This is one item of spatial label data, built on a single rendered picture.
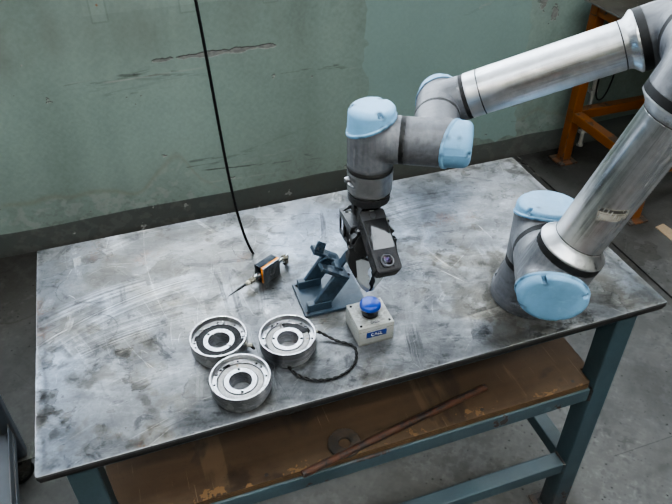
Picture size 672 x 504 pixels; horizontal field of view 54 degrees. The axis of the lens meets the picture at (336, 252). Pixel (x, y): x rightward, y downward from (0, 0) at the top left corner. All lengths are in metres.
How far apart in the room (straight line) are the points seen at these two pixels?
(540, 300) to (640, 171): 0.26
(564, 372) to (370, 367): 0.56
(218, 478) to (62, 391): 0.35
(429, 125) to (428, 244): 0.52
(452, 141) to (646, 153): 0.27
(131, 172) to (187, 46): 0.57
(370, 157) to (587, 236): 0.36
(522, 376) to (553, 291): 0.49
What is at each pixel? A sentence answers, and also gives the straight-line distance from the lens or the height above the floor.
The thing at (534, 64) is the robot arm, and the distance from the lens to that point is 1.11.
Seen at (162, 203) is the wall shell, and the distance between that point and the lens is 2.93.
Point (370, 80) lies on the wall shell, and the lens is 2.90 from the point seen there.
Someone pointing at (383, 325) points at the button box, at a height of 0.84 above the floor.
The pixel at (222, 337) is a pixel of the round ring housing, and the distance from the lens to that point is 1.27.
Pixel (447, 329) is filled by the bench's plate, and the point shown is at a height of 0.80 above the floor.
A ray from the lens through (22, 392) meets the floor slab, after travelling 2.46.
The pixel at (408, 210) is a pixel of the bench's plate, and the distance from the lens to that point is 1.60.
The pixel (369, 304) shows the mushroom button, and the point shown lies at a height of 0.87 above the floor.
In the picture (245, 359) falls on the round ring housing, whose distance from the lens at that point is 1.21.
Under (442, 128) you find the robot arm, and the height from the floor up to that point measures 1.24.
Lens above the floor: 1.72
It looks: 39 degrees down
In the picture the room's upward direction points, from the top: 1 degrees counter-clockwise
